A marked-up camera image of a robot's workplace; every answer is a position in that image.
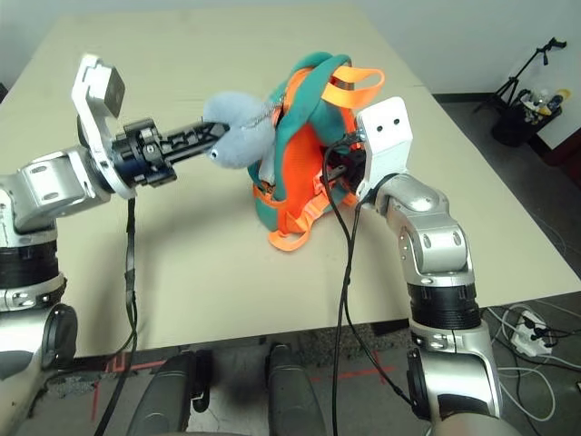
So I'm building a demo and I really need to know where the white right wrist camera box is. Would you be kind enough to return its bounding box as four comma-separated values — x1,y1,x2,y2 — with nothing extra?
356,96,414,203

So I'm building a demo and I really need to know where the black cable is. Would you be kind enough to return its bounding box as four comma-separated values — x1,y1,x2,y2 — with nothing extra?
342,202,419,408
93,197,140,436
320,138,364,436

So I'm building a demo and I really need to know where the dark grey left robot leg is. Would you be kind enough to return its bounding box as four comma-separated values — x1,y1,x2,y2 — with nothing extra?
126,352,214,436

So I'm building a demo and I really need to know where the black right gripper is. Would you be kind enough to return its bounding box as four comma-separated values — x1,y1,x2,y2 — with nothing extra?
324,147,368,194

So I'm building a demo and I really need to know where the orange and teal backpack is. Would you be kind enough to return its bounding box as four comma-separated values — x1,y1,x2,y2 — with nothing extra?
248,52,387,253

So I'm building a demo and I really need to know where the dark grey right robot leg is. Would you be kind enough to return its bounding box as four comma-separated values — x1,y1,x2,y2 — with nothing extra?
265,342,326,436

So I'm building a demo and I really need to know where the black tripod stand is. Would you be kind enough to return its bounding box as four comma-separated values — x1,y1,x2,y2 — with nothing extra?
474,36,568,114

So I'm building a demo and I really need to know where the dark grey robot leg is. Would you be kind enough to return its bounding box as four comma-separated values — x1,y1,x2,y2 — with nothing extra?
126,352,214,436
265,342,326,436

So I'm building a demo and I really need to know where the white power strip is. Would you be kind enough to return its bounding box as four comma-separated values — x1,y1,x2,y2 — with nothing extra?
502,308,556,361

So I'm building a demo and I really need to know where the grey plush zipper pendant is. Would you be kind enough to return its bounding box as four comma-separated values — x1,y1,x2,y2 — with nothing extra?
202,93,279,173

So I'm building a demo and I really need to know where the black bin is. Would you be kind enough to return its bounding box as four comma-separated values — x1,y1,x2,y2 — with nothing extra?
491,88,564,147

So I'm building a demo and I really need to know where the white floor cable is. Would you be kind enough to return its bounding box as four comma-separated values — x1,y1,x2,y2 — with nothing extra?
492,303,581,421

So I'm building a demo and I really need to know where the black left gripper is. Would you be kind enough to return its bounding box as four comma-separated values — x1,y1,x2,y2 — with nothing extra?
111,117,231,188

